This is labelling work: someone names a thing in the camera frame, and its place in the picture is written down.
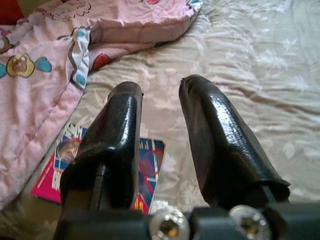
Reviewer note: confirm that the colourful glossy magazine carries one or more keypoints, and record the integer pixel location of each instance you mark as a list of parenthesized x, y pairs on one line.
[(150, 165)]

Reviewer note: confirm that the large red cushion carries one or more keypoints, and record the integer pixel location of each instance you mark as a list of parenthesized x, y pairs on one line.
[(10, 11)]

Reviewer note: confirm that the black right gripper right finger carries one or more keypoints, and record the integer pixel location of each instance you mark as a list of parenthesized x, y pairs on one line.
[(215, 140)]

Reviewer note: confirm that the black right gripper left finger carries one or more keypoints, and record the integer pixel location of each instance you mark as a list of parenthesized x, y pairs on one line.
[(117, 130)]

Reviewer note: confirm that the pink cartoon print quilt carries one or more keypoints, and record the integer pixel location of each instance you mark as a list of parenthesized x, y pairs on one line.
[(37, 105)]

